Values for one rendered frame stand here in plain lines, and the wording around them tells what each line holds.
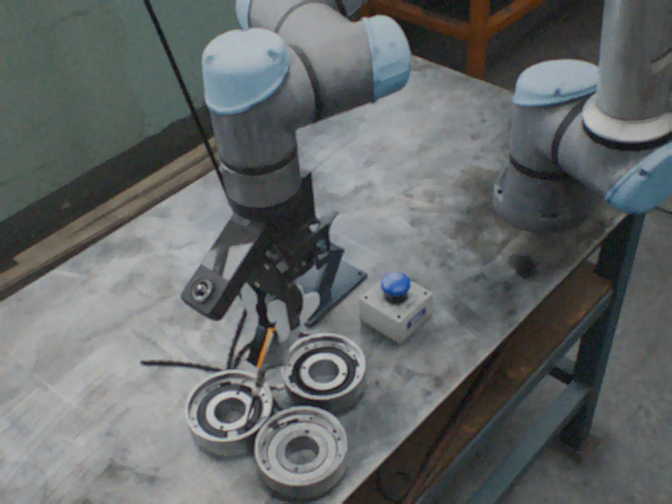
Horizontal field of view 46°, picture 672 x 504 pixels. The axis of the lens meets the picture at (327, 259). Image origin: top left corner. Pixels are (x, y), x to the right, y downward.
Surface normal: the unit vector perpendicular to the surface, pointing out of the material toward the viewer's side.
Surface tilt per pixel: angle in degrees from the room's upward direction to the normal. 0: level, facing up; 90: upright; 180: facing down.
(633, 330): 0
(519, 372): 0
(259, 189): 90
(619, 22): 96
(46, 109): 90
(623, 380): 0
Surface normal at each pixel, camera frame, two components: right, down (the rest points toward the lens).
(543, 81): -0.12, -0.81
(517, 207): -0.70, 0.26
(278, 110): 0.51, 0.51
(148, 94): 0.73, 0.43
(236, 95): -0.14, 0.65
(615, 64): -0.73, 0.57
